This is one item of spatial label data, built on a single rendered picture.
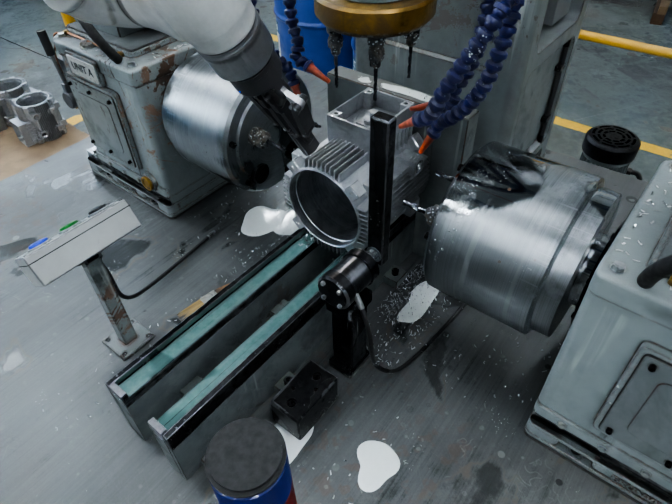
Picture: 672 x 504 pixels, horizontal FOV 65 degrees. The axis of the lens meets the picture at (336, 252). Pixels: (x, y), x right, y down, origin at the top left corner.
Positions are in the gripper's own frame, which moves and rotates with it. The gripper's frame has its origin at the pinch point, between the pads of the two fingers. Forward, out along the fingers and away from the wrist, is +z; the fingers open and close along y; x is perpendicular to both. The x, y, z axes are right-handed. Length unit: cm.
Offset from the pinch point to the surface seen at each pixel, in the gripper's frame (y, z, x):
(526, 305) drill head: -43.3, 3.1, 8.4
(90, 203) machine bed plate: 58, 20, 29
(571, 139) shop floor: 6, 207, -134
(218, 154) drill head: 16.8, 3.0, 8.1
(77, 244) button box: 13.9, -13.6, 33.7
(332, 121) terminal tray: -2.4, 0.7, -5.0
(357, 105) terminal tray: -1.5, 5.6, -11.6
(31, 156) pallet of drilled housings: 208, 95, 29
